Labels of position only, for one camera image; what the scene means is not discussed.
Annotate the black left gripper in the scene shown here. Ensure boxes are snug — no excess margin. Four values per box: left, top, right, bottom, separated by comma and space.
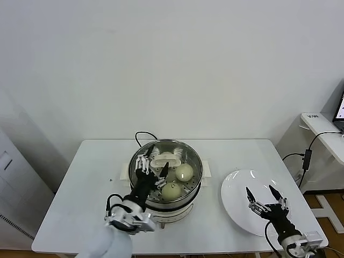
122, 144, 170, 213

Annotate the perforated stainless steel steamer basket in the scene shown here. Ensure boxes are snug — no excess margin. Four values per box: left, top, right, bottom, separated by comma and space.
128, 139, 203, 209

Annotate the black laptop charger cable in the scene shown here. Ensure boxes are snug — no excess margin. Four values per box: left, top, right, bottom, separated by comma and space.
281, 131, 344, 190

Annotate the large white round plate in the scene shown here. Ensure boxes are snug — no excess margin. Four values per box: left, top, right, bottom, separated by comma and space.
220, 169, 293, 237

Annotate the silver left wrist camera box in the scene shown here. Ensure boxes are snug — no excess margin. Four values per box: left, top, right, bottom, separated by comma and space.
133, 213, 156, 233

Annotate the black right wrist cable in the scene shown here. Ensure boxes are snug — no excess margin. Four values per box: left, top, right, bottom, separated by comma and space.
264, 221, 283, 256

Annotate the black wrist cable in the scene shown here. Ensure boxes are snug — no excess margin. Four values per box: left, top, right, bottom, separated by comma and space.
106, 193, 127, 216
264, 221, 283, 256

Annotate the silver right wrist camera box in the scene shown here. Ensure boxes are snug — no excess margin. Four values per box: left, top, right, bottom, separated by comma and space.
302, 231, 322, 247

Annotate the round glass pot lid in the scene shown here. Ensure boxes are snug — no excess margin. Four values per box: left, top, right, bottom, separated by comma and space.
129, 140, 202, 201

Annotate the black cooker power cord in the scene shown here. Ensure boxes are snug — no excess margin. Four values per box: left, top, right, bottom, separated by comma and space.
135, 131, 160, 149

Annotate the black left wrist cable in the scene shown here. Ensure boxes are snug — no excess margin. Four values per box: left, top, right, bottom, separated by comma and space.
106, 193, 127, 216

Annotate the white side desk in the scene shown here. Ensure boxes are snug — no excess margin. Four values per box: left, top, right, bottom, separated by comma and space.
276, 112, 344, 235

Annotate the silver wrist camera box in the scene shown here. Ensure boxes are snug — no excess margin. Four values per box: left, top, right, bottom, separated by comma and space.
133, 213, 156, 233
302, 231, 322, 247

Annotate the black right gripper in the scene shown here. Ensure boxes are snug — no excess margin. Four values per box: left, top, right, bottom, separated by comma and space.
246, 184, 302, 240

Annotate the black laptop computer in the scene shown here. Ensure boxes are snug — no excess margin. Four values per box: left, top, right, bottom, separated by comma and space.
332, 90, 344, 134

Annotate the white electric cooker base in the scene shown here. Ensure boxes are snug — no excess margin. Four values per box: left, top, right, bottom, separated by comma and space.
120, 160, 213, 230

